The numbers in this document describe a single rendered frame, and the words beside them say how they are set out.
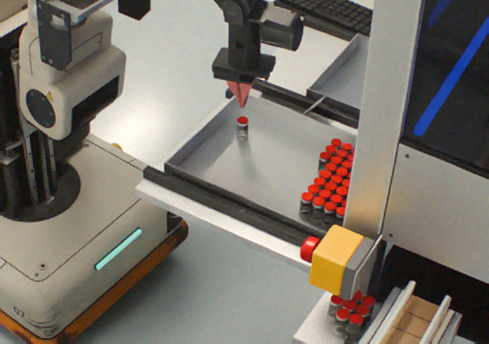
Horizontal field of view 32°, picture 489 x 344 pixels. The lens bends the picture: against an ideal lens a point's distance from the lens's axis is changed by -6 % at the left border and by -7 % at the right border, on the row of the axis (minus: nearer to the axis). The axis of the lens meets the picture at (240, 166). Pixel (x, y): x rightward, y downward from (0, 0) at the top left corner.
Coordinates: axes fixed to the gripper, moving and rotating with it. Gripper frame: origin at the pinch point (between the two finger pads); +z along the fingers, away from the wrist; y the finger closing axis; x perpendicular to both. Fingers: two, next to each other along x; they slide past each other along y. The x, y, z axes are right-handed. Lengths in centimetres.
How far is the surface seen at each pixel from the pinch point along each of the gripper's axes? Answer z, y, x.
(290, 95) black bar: 8.1, 5.5, 15.3
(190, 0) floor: 97, -75, 189
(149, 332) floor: 97, -30, 16
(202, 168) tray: 9.5, -4.9, -9.1
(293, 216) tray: 9.9, 13.8, -16.2
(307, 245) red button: -3.1, 19.7, -34.9
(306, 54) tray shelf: 10.1, 4.8, 33.8
